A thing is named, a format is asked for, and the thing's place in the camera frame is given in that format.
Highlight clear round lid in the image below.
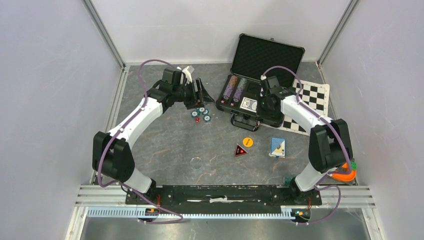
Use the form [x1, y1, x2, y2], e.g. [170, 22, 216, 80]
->
[189, 157, 203, 170]

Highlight red triangular card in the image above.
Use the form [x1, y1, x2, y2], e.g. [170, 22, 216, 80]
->
[234, 144, 248, 157]

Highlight black poker set case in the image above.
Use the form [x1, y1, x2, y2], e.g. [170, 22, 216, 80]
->
[215, 33, 305, 132]

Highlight blue card deck in case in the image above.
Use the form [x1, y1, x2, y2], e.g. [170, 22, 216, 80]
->
[240, 97, 258, 113]

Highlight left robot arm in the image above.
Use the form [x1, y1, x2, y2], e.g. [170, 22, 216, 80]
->
[92, 65, 214, 204]

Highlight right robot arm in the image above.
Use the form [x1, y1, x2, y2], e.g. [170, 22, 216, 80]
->
[257, 75, 353, 204]

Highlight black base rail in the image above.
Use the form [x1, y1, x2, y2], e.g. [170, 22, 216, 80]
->
[146, 185, 322, 214]

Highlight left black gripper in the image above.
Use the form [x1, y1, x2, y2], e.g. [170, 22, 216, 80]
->
[172, 78, 215, 110]

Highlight green toy block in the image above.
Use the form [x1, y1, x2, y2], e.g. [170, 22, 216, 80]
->
[350, 161, 357, 171]

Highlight blue card deck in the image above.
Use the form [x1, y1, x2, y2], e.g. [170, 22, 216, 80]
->
[240, 97, 258, 113]
[268, 137, 286, 158]

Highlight purple chip stack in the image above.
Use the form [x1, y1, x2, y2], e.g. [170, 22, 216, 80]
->
[232, 87, 244, 103]
[222, 85, 234, 100]

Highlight brown chip stack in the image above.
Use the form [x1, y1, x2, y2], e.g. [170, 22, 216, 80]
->
[228, 75, 239, 88]

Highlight black white checkered board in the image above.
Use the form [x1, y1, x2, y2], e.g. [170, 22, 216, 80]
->
[276, 80, 330, 136]

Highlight yellow dealer button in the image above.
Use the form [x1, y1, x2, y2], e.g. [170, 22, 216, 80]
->
[242, 137, 254, 148]

